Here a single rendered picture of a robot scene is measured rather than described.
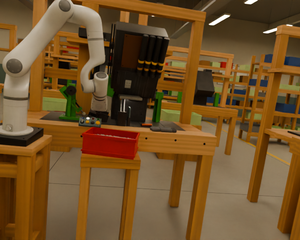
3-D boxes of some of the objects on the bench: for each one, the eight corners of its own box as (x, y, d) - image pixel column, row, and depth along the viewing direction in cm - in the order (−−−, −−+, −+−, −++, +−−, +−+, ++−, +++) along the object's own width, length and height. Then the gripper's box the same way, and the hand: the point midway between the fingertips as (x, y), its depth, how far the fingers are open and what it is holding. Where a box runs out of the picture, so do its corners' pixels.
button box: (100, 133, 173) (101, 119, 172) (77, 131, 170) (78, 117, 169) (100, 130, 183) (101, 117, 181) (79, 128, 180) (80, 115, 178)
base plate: (185, 133, 199) (186, 130, 198) (38, 122, 178) (38, 119, 178) (172, 123, 239) (172, 121, 239) (51, 113, 219) (51, 111, 218)
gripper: (112, 92, 161) (109, 113, 173) (88, 90, 158) (87, 111, 170) (111, 100, 155) (109, 121, 168) (86, 97, 153) (86, 119, 165)
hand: (98, 114), depth 168 cm, fingers closed
